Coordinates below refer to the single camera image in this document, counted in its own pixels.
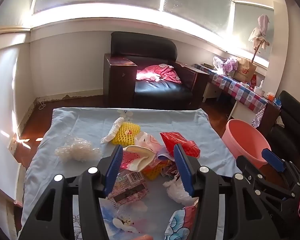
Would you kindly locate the yellow foam fruit net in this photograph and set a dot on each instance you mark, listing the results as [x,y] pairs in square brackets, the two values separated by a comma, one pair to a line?
[152,172]
[125,136]

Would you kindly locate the narrow frosted window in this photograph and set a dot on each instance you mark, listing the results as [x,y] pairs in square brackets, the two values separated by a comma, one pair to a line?
[242,25]

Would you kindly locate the white tissue container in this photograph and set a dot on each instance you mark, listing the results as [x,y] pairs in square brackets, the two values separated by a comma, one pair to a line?
[258,90]

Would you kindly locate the pink strawberry print wrapper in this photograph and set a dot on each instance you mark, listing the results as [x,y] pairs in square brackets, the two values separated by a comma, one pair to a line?
[132,158]

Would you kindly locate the orange tissue packet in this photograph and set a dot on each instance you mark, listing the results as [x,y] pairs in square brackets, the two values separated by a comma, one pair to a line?
[269,96]

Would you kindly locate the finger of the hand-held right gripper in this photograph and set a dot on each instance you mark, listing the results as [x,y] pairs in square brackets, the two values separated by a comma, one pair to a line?
[272,158]
[250,167]

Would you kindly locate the beige hanging garment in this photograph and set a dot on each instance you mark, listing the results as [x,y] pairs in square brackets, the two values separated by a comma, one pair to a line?
[255,35]

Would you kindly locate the pale green box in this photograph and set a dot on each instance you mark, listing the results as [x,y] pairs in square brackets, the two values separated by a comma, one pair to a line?
[232,73]

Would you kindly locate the red box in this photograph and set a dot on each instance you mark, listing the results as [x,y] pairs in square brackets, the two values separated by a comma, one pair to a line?
[253,82]

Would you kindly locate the pale pink hanging garment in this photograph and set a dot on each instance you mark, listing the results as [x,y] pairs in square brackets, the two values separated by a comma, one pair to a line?
[263,22]

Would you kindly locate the pink plastic basin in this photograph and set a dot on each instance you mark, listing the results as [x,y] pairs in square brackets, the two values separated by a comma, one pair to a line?
[242,137]

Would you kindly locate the pink spotted garment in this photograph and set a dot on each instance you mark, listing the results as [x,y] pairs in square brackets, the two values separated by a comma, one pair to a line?
[162,72]

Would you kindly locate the red white wrapper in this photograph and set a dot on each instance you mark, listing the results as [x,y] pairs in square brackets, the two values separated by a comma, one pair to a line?
[171,170]

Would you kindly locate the purple printed wrapper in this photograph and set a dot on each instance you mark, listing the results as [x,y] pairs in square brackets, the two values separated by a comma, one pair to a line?
[165,155]

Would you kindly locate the black leather wooden armchair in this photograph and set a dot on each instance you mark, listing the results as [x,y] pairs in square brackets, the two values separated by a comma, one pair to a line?
[145,47]

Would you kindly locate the wooden coat stand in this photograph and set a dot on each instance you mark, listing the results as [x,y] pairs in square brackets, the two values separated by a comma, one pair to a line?
[255,53]

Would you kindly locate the brown paper bag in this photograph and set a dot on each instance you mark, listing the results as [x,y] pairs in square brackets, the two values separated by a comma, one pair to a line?
[245,71]

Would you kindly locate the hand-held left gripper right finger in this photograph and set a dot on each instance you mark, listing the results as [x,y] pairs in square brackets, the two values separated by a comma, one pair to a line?
[182,170]

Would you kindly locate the blue packet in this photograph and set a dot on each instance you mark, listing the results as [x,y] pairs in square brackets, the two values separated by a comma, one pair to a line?
[277,101]

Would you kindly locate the clear plastic wrap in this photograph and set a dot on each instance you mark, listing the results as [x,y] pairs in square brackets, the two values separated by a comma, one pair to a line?
[77,150]

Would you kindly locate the purple patterned cloth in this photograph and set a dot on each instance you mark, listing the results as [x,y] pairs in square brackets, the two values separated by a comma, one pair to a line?
[258,117]

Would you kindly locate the pink checkered cloth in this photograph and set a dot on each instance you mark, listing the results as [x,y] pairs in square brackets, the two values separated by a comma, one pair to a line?
[229,65]

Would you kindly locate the checkered heart tablecloth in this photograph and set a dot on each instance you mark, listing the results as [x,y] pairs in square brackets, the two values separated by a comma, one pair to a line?
[232,87]

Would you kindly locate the translucent white plastic bag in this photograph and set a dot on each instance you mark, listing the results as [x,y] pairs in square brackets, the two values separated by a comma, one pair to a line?
[148,141]

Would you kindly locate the white foam fruit net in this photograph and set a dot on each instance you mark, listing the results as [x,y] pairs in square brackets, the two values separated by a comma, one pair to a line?
[112,132]

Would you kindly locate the flat brown box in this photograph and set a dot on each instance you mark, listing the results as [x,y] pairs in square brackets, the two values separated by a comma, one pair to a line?
[208,65]

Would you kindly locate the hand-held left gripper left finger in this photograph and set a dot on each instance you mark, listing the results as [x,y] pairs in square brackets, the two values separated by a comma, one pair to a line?
[115,170]

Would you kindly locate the red plastic bag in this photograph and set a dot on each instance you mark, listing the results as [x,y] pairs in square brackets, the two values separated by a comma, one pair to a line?
[175,140]

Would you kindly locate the clear snack packet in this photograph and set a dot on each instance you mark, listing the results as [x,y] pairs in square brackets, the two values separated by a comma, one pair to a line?
[132,187]

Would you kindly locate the light blue blanket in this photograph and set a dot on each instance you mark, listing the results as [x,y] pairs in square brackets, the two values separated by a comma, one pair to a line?
[77,125]

